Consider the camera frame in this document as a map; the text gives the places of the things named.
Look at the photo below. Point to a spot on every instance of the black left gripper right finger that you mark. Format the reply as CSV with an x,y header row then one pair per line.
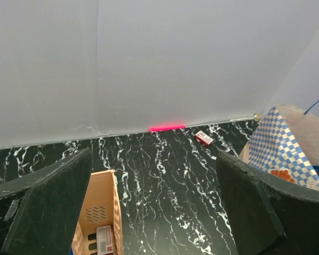
x,y
267,214

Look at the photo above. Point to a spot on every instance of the blue checkered paper bag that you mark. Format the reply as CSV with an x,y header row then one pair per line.
x,y
286,144

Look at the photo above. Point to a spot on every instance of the red white small box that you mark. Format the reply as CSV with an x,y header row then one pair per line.
x,y
204,138

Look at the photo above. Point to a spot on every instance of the pink tape strip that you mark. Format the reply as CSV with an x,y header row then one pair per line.
x,y
166,127

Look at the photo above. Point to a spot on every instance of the red white box in organizer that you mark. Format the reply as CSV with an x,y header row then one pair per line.
x,y
104,240

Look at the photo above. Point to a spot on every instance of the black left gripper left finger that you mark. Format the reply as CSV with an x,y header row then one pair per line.
x,y
39,211

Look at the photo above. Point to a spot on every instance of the orange plastic desk organizer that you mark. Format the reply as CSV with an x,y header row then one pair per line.
x,y
101,207

